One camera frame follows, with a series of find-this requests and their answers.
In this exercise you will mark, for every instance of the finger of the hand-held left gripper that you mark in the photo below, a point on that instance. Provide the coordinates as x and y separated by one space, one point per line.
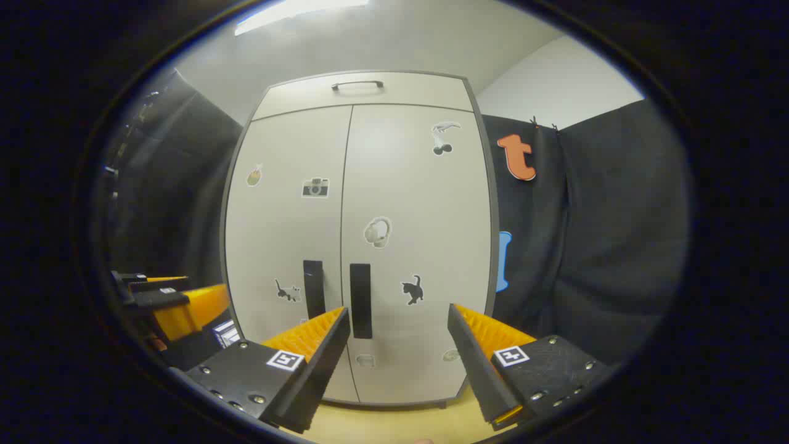
142 283
166 298

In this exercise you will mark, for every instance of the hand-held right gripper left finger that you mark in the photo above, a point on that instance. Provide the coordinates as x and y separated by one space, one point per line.
320 376

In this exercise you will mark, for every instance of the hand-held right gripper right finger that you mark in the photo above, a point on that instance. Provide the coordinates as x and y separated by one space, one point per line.
484 376

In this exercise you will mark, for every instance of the white cabinet door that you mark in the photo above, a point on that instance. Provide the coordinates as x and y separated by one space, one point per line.
425 209
283 234

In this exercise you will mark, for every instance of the white double-door shoe cabinet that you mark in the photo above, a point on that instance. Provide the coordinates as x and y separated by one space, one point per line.
363 97

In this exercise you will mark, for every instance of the white cabinet drawer front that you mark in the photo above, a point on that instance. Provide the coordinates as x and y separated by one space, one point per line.
419 92

